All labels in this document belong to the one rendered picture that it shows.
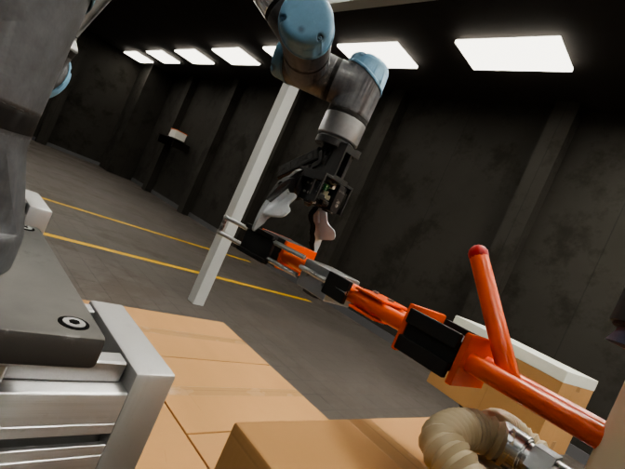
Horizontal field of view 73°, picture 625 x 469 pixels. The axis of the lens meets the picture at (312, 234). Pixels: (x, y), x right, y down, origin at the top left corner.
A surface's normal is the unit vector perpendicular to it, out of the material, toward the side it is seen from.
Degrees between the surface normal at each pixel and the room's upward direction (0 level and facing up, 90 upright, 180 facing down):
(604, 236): 90
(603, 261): 90
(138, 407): 90
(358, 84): 90
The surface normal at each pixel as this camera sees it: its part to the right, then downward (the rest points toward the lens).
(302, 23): 0.01, 0.03
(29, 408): 0.64, 0.30
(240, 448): -0.67, -0.29
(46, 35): 0.91, 0.41
